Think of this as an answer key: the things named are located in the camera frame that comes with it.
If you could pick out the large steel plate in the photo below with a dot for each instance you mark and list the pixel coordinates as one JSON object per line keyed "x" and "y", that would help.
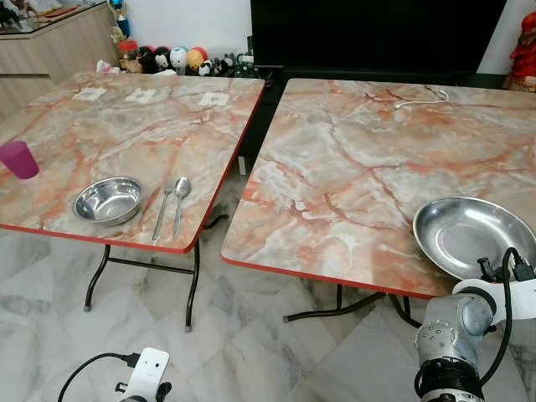
{"x": 469, "y": 230}

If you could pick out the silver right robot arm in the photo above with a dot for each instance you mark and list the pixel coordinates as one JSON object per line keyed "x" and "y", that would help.
{"x": 452, "y": 343}

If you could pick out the marble pattern folding table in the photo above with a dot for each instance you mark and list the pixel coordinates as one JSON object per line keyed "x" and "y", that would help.
{"x": 352, "y": 184}

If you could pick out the steel fork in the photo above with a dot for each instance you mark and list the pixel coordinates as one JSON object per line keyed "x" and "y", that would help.
{"x": 162, "y": 213}

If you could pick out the small steel bowl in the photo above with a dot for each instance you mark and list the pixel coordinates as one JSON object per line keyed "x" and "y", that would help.
{"x": 107, "y": 201}

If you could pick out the steel spoon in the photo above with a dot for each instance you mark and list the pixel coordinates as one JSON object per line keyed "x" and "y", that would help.
{"x": 181, "y": 188}

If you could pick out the red statue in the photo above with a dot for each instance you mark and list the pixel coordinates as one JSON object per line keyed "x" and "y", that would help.
{"x": 523, "y": 54}

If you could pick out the black television screen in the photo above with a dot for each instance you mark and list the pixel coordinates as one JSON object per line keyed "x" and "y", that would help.
{"x": 377, "y": 33}

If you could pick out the marble pattern table with papers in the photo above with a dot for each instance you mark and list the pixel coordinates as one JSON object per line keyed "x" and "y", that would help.
{"x": 126, "y": 134}

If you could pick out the purple plastic cup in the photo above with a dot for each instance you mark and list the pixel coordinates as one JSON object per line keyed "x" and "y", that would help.
{"x": 17, "y": 161}

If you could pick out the white paper napkin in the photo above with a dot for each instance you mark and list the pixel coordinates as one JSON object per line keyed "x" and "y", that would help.
{"x": 214, "y": 99}

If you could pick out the small panda figure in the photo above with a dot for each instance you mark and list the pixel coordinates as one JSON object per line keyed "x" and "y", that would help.
{"x": 205, "y": 68}

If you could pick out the black mouse toy figure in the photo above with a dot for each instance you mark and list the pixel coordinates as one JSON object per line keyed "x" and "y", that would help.
{"x": 152, "y": 60}

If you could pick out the white round toy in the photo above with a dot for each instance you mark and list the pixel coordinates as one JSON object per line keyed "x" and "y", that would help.
{"x": 178, "y": 58}

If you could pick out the orange round toy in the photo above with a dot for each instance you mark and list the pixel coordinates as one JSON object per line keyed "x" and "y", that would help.
{"x": 197, "y": 59}

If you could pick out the jar with red lid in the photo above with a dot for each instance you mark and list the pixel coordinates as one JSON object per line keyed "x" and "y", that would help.
{"x": 127, "y": 57}

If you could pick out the light wooden cabinet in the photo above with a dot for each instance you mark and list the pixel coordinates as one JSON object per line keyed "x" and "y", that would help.
{"x": 50, "y": 54}

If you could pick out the blue and gold trophy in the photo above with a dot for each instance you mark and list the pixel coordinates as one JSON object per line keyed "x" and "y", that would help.
{"x": 121, "y": 21}

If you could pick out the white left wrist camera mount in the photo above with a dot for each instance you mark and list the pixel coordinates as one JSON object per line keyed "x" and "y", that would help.
{"x": 149, "y": 368}

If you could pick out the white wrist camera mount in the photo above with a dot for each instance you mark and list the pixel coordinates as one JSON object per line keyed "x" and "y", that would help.
{"x": 149, "y": 368}
{"x": 521, "y": 297}

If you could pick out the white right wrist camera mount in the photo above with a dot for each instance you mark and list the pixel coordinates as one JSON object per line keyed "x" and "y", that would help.
{"x": 521, "y": 297}

